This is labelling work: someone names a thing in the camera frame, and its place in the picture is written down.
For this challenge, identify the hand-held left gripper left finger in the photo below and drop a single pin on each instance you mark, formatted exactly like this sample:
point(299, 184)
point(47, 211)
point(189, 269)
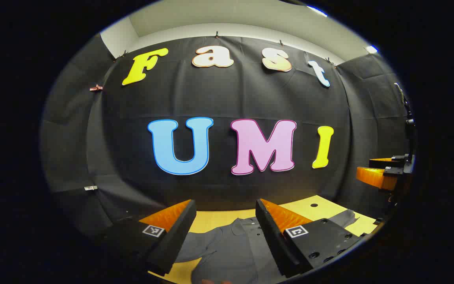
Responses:
point(175, 236)

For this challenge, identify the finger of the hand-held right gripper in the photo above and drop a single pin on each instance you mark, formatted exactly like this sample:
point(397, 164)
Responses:
point(384, 162)
point(374, 176)

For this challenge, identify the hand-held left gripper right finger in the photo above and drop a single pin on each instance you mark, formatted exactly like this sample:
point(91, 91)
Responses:
point(270, 236)

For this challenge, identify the grey button shirt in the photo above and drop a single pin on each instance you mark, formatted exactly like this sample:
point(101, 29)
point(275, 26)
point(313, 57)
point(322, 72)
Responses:
point(231, 252)

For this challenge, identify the silver metal clip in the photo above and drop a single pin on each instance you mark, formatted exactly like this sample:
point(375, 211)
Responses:
point(90, 188)

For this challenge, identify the black backdrop cloth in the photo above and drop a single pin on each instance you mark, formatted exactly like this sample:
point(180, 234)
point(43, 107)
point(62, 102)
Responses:
point(132, 138)

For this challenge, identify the ceiling light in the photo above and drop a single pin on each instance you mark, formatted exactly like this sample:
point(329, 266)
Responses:
point(317, 11)
point(371, 49)

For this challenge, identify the red clip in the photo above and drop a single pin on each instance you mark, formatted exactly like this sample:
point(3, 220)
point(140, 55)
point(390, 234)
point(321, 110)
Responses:
point(96, 88)

